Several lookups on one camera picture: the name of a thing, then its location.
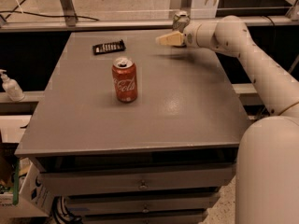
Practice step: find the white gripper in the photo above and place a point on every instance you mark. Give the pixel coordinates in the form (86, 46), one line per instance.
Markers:
(190, 34)

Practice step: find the green white 7up can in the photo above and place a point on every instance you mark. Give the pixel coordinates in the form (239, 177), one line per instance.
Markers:
(180, 20)

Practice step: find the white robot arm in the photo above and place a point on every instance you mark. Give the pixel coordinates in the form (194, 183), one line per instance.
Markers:
(267, 167)

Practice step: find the red coke can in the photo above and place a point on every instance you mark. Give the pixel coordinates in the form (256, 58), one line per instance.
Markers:
(124, 79)

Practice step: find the grey drawer cabinet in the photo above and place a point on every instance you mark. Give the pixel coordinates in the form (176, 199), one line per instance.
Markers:
(186, 112)

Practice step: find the white pump bottle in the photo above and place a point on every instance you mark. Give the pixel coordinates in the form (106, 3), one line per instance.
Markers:
(11, 87)

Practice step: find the bottom grey drawer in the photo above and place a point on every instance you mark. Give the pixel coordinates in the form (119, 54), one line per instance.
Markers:
(193, 216)

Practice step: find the grey drawer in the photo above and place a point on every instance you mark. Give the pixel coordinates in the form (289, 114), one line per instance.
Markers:
(193, 216)
(142, 204)
(139, 179)

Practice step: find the middle grey drawer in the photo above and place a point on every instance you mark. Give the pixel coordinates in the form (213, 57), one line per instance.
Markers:
(142, 204)

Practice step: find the top grey drawer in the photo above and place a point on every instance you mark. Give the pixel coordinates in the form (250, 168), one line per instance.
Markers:
(139, 179)

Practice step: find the white cardboard box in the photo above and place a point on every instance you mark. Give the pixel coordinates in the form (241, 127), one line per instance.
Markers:
(30, 199)

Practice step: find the metal frame rail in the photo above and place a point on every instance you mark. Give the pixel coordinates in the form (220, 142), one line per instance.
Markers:
(53, 26)

